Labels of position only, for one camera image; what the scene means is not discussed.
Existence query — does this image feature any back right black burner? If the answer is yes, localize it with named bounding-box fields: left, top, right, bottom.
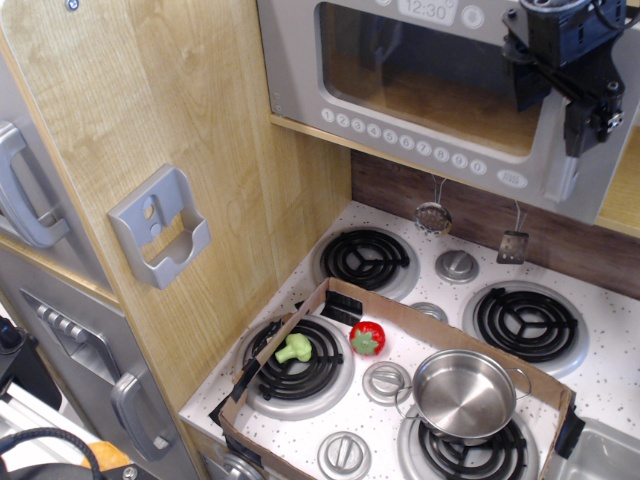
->
left=462, top=280, right=590, bottom=378

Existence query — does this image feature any grey oven knob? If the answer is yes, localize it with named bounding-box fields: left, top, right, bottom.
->
left=223, top=454, right=264, bottom=480

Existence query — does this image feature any hanging metal spatula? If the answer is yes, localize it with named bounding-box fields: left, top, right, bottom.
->
left=496, top=201, right=529, bottom=265

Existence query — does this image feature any green toy broccoli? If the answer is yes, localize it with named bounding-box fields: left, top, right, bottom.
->
left=275, top=333, right=312, bottom=364

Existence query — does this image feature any grey front stove knob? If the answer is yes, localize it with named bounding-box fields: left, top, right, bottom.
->
left=317, top=431, right=372, bottom=480

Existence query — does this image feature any upper grey fridge handle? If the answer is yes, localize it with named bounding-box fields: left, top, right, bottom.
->
left=1, top=121, right=70, bottom=249

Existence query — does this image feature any red toy strawberry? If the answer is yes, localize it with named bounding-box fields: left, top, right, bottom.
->
left=349, top=321, right=386, bottom=356

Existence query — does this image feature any front right black burner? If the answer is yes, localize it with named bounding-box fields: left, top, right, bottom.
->
left=396, top=406, right=540, bottom=480

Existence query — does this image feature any hanging metal strainer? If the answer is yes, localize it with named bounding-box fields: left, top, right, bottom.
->
left=414, top=175, right=453, bottom=237

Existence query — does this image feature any back left black burner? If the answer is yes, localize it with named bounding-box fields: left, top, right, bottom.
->
left=311, top=227, right=420, bottom=301

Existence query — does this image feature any grey toy sink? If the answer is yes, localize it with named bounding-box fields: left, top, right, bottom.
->
left=543, top=419, right=639, bottom=480

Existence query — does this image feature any front left black burner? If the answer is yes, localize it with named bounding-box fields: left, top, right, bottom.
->
left=246, top=315, right=355, bottom=421

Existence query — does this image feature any small steel pot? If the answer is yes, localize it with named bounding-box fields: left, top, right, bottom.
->
left=394, top=349, right=532, bottom=446

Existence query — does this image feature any grey centre stove knob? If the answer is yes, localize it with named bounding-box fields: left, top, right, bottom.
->
left=362, top=361, right=411, bottom=407

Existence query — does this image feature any grey ice dispenser panel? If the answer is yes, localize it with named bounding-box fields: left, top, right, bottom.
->
left=20, top=289, right=121, bottom=385

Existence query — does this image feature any black burner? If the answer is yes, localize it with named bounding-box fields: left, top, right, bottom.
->
left=462, top=280, right=590, bottom=378
left=311, top=227, right=420, bottom=301
left=246, top=315, right=355, bottom=421
left=396, top=406, right=540, bottom=480

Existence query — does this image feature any grey small stove knob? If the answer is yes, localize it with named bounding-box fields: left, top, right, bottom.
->
left=410, top=302, right=449, bottom=324

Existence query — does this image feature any grey plastic phone holder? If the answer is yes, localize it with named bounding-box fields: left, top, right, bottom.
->
left=108, top=164, right=211, bottom=290

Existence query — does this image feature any lower grey fridge handle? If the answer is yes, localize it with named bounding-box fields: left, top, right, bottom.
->
left=110, top=372, right=169, bottom=462

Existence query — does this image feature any grey fridge handle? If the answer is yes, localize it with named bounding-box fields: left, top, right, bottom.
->
left=1, top=121, right=70, bottom=249
left=110, top=372, right=169, bottom=462

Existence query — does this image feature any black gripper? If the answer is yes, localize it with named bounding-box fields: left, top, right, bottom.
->
left=502, top=1, right=627, bottom=158

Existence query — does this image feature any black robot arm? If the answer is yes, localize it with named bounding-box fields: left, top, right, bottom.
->
left=501, top=1, right=639, bottom=158

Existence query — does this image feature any grey toy microwave door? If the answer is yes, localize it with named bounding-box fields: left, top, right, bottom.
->
left=257, top=1, right=639, bottom=224

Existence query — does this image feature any grey back stove knob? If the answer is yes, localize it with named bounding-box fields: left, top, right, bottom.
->
left=435, top=250, right=480, bottom=284

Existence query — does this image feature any brown cardboard tray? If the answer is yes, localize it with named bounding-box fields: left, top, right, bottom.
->
left=209, top=278, right=586, bottom=479

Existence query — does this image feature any black braided cable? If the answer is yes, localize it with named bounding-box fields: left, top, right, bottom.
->
left=0, top=427, right=101, bottom=480

